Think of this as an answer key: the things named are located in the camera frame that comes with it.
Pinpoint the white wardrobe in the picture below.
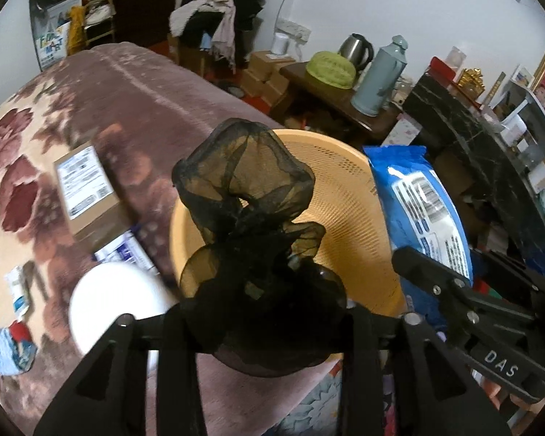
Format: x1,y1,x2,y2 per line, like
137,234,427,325
0,18,39,101

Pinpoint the orange plastic basket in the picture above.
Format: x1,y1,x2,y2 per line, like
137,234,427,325
169,129,407,359

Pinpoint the small white blue packet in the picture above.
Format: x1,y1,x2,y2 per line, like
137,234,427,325
4,266,32,319

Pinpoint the stack of brown cardboard boxes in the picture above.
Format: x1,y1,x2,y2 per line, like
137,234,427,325
241,50,296,119

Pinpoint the red box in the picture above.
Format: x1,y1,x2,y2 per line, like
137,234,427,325
429,57,459,85

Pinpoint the blue wet wipes packet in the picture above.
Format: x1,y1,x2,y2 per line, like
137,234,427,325
362,145,475,328

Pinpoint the gold ornament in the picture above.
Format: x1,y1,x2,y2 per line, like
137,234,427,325
459,68,484,96

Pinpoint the black mesh scrunchie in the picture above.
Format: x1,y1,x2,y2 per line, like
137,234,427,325
171,118,348,378

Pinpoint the brown cardboard box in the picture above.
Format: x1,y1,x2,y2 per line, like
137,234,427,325
53,142,134,248

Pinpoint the steel electric kettle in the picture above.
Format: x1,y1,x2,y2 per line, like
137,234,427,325
337,33,375,71

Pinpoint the dark brown door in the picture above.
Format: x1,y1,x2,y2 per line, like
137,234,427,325
100,0,182,48

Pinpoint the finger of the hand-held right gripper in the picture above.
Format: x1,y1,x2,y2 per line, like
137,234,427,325
392,246,475,303

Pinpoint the green mesh food cover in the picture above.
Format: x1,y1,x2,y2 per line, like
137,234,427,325
306,51,357,90

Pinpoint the white wall power strip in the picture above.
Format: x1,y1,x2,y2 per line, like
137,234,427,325
277,18,312,39

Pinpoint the printed white bag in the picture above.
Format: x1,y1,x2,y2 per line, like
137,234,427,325
34,20,71,71

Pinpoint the dark wooden side table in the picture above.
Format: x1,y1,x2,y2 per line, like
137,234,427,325
279,61,403,141

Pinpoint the blue white small box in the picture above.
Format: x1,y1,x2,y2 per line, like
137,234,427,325
93,229,160,278

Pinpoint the grey green thermos flask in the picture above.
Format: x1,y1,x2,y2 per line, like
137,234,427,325
351,35,409,116

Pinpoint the pile of clothes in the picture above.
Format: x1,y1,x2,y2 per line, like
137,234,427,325
169,0,275,73

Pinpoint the yellow cloth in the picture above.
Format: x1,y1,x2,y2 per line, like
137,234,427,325
68,5,89,55

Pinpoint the floral floor rug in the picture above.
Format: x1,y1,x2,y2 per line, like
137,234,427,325
272,359,346,436

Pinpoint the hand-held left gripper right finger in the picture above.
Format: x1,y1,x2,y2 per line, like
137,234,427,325
338,306,518,436

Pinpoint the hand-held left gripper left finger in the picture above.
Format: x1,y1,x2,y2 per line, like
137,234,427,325
33,306,208,436

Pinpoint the white plastic jar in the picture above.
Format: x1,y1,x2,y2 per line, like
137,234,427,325
68,261,178,373

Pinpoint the metal shelf rack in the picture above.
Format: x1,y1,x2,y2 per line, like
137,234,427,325
84,0,116,48

